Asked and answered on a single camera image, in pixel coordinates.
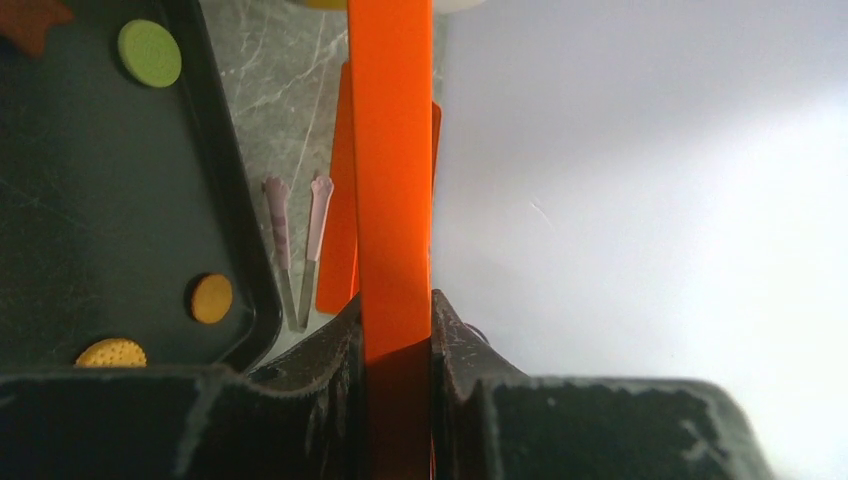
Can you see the plain green round cookie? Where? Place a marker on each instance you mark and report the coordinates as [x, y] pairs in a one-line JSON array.
[[149, 53]]

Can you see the orange tray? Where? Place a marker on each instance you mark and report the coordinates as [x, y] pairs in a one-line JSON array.
[[391, 69]]

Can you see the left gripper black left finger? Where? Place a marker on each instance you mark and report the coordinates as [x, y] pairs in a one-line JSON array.
[[296, 417]]

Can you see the black baking tray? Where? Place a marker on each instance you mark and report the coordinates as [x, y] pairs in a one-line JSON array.
[[116, 198]]

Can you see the pink-tipped metal tongs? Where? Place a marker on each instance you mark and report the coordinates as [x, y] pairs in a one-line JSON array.
[[297, 270]]

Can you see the orange cookie box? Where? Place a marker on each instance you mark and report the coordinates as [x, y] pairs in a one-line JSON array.
[[338, 271]]

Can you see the brown star cookie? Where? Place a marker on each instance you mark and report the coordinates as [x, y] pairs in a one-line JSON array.
[[26, 23]]

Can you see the plain orange round cookie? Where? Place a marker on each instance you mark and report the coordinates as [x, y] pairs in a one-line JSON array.
[[211, 298]]

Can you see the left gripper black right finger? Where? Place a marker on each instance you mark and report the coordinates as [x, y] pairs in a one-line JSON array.
[[493, 421]]

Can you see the round cream toy oven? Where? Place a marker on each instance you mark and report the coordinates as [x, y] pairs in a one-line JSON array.
[[437, 6]]

